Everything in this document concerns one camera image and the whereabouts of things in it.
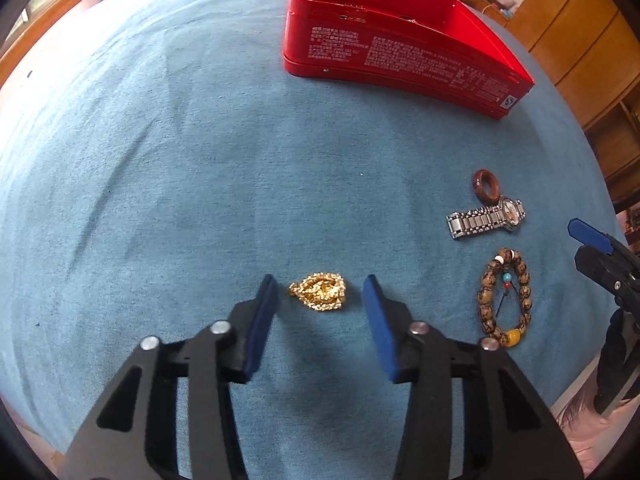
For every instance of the gold pendant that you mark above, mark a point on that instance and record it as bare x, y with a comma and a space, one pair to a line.
320, 292

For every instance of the pink patterned cloth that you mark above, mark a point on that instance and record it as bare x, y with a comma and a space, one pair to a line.
575, 425

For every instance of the large wooden frame window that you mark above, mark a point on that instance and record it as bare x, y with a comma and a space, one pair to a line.
50, 15

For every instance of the red tin box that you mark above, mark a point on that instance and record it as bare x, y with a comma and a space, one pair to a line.
400, 60

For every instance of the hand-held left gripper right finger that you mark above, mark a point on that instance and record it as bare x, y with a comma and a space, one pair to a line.
380, 330

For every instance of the wooden wardrobe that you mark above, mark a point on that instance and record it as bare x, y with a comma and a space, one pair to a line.
575, 35

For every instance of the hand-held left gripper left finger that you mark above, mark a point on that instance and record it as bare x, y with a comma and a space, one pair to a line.
262, 325

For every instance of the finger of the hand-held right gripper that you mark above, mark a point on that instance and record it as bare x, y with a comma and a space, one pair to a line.
590, 235
607, 275

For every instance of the silver wristwatch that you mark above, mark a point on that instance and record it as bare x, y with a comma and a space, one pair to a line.
475, 222

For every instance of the wooden desk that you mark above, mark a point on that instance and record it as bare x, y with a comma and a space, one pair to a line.
480, 0

